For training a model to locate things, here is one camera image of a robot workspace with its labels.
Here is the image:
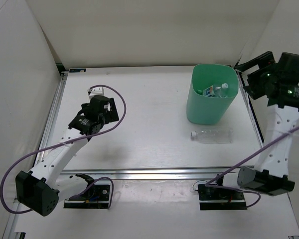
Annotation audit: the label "clear white-label water bottle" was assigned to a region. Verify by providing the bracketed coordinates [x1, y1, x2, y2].
[197, 86, 215, 97]

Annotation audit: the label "clear empty plastic bottle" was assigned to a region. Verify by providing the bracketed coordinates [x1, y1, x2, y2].
[190, 127, 233, 144]

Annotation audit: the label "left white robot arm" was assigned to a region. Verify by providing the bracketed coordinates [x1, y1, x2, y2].
[15, 95, 119, 216]

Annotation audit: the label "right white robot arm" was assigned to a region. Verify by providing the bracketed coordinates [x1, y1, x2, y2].
[214, 51, 299, 199]

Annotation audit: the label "aluminium frame rail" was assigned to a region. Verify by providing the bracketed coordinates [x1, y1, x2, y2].
[31, 166, 272, 180]

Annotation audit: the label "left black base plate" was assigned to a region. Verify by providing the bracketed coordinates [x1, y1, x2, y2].
[63, 184, 112, 209]

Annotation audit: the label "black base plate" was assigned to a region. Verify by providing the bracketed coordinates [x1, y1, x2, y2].
[197, 184, 247, 211]
[63, 184, 112, 209]

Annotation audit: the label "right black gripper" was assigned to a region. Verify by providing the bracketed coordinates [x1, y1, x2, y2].
[233, 51, 278, 100]

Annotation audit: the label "blue-label water bottle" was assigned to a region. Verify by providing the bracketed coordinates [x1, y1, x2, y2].
[213, 83, 229, 98]

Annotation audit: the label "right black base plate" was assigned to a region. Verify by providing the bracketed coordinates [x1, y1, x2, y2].
[197, 184, 247, 211]

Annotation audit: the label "green plastic bin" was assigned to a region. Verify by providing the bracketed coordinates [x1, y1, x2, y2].
[186, 64, 239, 125]

